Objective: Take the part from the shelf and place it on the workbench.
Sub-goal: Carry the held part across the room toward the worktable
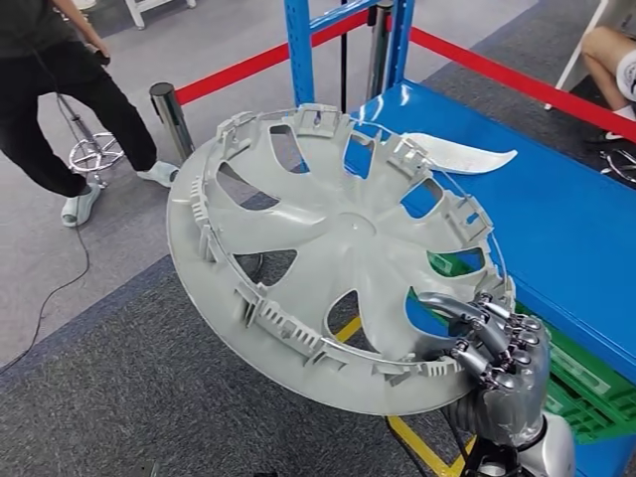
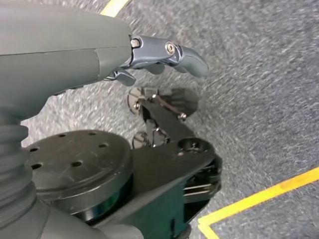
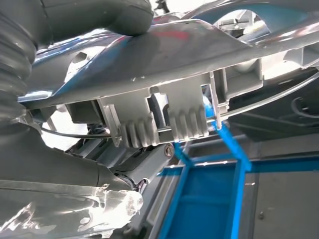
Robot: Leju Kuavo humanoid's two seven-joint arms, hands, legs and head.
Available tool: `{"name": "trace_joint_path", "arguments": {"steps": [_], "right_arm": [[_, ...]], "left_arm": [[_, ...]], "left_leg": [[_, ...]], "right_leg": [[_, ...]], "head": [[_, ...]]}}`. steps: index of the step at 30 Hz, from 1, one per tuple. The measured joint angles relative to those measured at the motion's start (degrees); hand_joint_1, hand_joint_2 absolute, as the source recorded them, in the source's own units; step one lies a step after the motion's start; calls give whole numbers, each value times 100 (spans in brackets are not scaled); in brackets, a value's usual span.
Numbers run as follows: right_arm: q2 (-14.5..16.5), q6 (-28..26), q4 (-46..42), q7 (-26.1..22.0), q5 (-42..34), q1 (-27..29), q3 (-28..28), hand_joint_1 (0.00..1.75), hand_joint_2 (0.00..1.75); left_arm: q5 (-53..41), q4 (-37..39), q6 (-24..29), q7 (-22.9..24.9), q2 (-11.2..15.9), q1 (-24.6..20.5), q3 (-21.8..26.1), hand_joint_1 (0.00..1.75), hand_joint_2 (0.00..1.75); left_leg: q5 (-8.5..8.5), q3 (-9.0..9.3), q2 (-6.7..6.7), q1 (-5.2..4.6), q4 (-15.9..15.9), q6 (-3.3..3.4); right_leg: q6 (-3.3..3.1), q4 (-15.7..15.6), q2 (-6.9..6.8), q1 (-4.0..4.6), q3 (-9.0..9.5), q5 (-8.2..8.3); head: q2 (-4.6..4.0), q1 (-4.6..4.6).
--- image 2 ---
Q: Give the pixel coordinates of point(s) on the ribbed metal pedal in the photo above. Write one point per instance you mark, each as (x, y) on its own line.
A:
(181, 100)

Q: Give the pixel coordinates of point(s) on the yellow floor tape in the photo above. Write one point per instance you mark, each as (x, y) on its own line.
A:
(113, 6)

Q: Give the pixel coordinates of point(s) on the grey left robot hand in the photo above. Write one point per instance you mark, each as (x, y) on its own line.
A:
(54, 49)

